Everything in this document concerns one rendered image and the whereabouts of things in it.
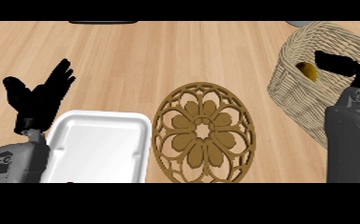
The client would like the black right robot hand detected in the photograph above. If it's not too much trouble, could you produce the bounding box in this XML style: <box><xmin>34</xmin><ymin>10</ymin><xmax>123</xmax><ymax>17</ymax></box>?
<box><xmin>314</xmin><ymin>50</ymin><xmax>360</xmax><ymax>89</ymax></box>

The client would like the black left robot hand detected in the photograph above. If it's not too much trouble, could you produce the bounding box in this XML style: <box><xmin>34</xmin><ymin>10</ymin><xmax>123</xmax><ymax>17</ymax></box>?
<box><xmin>2</xmin><ymin>58</ymin><xmax>77</xmax><ymax>136</ymax></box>

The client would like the yellow lemon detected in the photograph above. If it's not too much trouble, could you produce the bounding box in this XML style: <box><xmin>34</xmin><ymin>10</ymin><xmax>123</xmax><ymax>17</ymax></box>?
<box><xmin>295</xmin><ymin>61</ymin><xmax>320</xmax><ymax>83</ymax></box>

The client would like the beige wicker basket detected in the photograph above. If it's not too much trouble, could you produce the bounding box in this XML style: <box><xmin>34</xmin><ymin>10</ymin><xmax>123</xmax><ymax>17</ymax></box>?
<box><xmin>266</xmin><ymin>21</ymin><xmax>360</xmax><ymax>150</ymax></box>

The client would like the brown ornate round placemat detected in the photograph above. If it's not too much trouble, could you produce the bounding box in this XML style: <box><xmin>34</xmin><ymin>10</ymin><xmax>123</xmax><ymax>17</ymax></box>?
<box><xmin>152</xmin><ymin>81</ymin><xmax>257</xmax><ymax>184</ymax></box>

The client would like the grey rounded object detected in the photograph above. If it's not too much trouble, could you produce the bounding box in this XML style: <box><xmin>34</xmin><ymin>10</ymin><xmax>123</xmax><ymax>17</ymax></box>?
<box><xmin>285</xmin><ymin>20</ymin><xmax>320</xmax><ymax>28</ymax></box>

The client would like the white rectangular tray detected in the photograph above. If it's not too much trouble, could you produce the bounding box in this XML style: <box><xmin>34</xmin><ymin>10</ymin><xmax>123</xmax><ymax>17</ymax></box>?
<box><xmin>40</xmin><ymin>109</ymin><xmax>154</xmax><ymax>184</ymax></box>

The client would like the dark flat appliance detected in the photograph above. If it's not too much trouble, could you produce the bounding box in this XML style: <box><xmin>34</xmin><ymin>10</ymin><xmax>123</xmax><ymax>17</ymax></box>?
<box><xmin>68</xmin><ymin>20</ymin><xmax>139</xmax><ymax>25</ymax></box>

